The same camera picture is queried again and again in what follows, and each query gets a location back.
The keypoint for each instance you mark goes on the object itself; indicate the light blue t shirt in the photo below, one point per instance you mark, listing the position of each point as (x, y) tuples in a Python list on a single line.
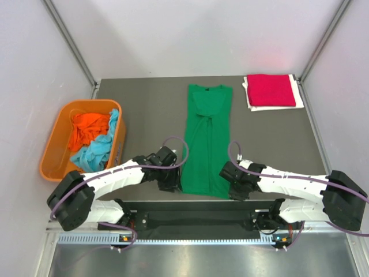
[(94, 157)]

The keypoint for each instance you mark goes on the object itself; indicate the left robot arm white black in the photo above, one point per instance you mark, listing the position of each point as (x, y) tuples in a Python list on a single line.
[(77, 198)]

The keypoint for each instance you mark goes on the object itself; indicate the orange t shirt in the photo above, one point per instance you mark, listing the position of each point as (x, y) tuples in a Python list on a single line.
[(86, 127)]

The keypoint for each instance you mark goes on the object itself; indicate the green t shirt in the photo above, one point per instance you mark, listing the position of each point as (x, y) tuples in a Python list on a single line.
[(207, 135)]

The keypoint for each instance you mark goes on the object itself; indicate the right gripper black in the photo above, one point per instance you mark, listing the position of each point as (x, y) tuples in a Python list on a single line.
[(236, 195)]

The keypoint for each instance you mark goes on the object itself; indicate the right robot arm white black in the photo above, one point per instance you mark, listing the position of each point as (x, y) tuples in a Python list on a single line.
[(332, 198)]

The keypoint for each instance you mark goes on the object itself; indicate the slotted grey cable duct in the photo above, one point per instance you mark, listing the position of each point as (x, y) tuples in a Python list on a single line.
[(125, 239)]

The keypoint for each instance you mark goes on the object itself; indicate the orange plastic basket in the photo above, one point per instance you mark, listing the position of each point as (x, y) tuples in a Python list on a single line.
[(55, 163)]

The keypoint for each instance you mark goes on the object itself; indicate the folded white t shirt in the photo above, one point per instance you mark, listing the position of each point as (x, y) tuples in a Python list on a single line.
[(296, 93)]

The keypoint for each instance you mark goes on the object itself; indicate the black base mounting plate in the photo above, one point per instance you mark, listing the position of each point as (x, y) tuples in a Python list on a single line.
[(203, 219)]

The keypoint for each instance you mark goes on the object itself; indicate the folded red t shirt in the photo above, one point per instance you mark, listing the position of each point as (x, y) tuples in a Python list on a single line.
[(264, 90)]

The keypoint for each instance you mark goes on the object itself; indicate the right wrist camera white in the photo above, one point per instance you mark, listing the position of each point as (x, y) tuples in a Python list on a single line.
[(243, 162)]

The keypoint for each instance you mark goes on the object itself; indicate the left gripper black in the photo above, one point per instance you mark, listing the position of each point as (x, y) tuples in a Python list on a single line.
[(173, 184)]

